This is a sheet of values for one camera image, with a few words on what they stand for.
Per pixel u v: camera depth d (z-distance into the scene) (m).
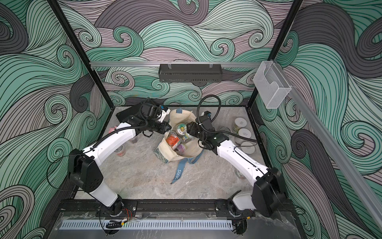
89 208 0.75
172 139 0.83
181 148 0.88
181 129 0.93
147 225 0.70
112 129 1.04
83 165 0.42
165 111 0.75
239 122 0.99
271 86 0.77
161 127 0.73
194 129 0.71
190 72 0.95
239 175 0.82
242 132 0.94
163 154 0.83
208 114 0.72
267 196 0.40
